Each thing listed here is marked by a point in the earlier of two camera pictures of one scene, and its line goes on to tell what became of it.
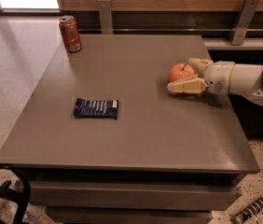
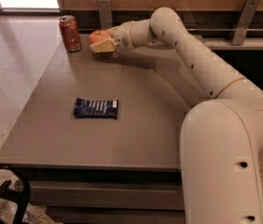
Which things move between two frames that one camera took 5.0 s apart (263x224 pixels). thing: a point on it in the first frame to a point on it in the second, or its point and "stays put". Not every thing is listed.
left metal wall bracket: x=105 y=16 stays put
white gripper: x=219 y=77 to x=122 y=36
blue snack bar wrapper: x=84 y=107 stays put
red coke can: x=68 y=25 stays put
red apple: x=180 y=70 to x=98 y=35
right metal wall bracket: x=243 y=21 stays put
